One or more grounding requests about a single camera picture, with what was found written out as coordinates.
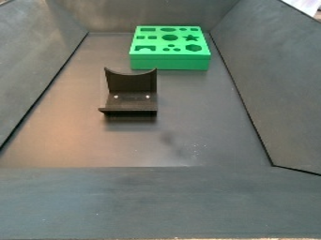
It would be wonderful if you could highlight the black curved fixture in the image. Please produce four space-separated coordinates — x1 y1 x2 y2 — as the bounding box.
98 68 158 114

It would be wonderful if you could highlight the green shape sorter block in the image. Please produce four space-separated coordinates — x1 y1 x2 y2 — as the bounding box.
130 25 211 70

